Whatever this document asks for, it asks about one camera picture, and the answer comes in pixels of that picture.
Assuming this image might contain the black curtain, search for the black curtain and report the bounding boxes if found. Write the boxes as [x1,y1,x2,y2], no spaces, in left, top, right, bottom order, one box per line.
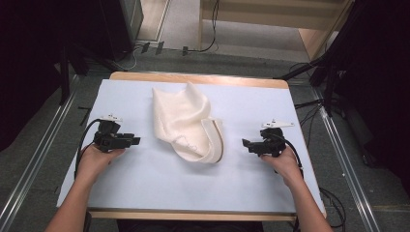
[0,0,107,153]
[332,0,410,197]

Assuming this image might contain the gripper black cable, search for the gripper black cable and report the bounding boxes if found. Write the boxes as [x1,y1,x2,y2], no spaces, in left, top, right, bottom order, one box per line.
[274,133,305,179]
[73,118,103,180]

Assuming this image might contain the black floor cables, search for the black floor cables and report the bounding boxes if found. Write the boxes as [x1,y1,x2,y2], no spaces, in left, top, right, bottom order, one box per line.
[288,62,325,148]

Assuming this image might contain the wooden table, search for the wooden table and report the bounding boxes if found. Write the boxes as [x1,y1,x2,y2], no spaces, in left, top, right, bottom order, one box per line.
[56,71,328,222]

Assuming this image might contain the light blue table mat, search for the light blue table mat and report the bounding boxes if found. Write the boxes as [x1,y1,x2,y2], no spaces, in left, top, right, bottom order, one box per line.
[56,78,326,217]

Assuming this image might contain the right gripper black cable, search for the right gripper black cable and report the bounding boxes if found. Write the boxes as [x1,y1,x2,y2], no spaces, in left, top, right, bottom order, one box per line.
[274,133,305,179]

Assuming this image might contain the black cabinet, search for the black cabinet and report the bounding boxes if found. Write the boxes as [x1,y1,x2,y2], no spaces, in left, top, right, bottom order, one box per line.
[99,0,145,63]

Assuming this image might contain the metal floor rail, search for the metal floor rail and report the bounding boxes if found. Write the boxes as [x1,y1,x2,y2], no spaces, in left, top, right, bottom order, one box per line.
[0,74,81,232]
[309,86,382,232]

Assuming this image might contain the white towel with tan stripe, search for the white towel with tan stripe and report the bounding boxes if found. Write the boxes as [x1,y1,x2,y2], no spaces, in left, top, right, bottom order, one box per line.
[151,80,225,164]

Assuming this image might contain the person's dark clothing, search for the person's dark clothing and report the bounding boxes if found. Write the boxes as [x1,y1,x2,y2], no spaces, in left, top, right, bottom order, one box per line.
[115,219,265,232]

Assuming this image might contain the light wooden shelf unit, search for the light wooden shelf unit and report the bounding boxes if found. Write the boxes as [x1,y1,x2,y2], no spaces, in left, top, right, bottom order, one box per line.
[197,0,356,62]

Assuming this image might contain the person's left hand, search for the person's left hand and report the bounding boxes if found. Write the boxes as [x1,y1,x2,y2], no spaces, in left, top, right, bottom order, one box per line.
[75,143,127,186]

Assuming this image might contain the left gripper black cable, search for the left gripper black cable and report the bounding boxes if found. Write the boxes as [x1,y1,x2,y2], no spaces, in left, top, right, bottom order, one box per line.
[73,118,103,180]

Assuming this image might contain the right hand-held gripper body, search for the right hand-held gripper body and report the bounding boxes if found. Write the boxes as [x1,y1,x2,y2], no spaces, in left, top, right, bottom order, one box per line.
[253,118,295,159]

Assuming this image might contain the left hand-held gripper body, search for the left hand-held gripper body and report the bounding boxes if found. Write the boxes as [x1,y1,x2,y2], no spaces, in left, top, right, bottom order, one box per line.
[93,113,130,154]

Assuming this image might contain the person's right hand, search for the person's right hand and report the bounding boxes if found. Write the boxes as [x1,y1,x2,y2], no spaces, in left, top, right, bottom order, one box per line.
[259,146,305,189]

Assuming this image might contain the black hanging cable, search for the black hanging cable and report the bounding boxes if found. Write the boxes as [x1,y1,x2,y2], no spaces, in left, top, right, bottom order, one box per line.
[188,0,220,54]

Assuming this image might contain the black metal stand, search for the black metal stand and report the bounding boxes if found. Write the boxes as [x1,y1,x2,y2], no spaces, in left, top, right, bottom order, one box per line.
[57,44,73,106]
[273,0,366,118]

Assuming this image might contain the white floor cable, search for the white floor cable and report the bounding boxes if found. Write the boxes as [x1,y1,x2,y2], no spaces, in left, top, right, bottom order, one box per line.
[111,44,143,73]

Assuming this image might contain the coiled black floor cable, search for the coiled black floor cable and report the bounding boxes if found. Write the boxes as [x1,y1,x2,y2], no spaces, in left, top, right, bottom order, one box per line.
[318,187,348,230]

